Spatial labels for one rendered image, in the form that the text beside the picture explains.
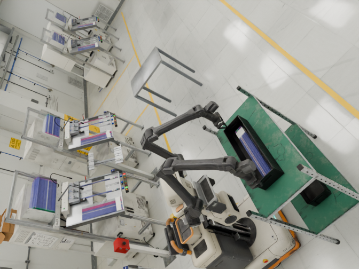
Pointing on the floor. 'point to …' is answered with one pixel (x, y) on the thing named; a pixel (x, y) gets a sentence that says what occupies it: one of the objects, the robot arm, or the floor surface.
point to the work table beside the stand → (150, 64)
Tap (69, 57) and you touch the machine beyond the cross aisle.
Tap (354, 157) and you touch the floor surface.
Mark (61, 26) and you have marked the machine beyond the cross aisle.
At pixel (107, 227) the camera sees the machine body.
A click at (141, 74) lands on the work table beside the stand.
